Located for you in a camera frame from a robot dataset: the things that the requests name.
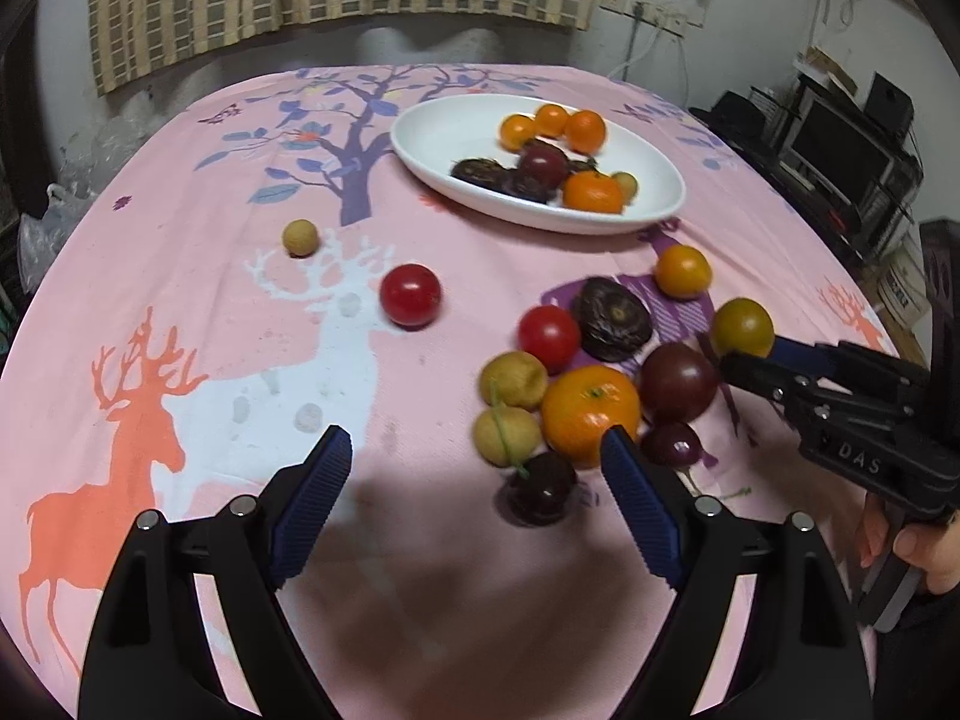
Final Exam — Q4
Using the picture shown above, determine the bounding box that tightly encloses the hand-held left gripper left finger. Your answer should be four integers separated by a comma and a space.
77, 424, 353, 720

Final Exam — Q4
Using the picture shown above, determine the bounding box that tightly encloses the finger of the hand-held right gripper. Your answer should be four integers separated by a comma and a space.
771, 336, 842, 377
720, 352, 809, 410

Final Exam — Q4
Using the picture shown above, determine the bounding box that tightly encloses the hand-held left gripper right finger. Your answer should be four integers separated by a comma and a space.
600, 426, 875, 720

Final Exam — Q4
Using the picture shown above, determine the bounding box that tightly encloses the yellow-green cherry tomato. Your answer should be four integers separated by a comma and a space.
710, 298, 776, 359

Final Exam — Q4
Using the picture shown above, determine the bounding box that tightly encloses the dark red cherry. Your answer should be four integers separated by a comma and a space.
640, 421, 706, 468
501, 452, 578, 526

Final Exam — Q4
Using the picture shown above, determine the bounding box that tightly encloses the large orange mandarin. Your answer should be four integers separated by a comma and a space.
562, 170, 625, 215

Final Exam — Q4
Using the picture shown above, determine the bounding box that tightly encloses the reddish purple plum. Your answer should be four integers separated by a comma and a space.
520, 144, 571, 188

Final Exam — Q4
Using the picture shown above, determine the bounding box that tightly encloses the white oval plate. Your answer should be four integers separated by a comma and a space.
389, 94, 686, 235

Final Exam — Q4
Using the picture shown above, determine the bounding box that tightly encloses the person's right hand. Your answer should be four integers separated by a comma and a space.
857, 499, 960, 597

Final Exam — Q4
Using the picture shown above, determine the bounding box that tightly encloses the dark purple tomato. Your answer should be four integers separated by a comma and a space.
638, 343, 722, 425

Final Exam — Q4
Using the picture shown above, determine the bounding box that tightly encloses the brown cardboard box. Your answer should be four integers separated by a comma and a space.
874, 229, 931, 323

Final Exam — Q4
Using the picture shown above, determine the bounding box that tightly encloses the orange cherry tomato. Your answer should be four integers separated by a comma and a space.
655, 244, 713, 299

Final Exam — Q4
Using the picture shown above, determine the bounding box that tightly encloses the red cherry tomato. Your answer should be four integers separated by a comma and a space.
517, 305, 582, 374
379, 263, 442, 329

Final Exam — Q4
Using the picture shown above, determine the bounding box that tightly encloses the computer monitor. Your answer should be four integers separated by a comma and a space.
780, 86, 901, 203

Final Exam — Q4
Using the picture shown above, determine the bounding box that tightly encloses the black hat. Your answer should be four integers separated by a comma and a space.
690, 90, 773, 137

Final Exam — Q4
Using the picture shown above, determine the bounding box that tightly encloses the small tan longan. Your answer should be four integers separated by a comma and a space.
283, 218, 320, 259

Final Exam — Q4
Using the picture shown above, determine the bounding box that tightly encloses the black speaker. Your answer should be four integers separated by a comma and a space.
866, 73, 916, 137

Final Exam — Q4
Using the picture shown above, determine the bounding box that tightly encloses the pink deer print tablecloth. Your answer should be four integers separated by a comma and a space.
0, 64, 912, 720

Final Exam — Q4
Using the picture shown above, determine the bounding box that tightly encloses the white socket strip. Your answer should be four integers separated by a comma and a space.
637, 4, 702, 35

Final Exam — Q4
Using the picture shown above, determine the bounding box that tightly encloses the clear plastic bag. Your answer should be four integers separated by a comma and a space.
16, 180, 98, 293

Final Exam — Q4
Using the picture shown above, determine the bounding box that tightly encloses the cardboard box on wall shelf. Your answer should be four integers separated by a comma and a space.
795, 49, 860, 95

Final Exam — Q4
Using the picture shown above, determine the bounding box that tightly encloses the white power cable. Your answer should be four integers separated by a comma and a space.
607, 15, 646, 83

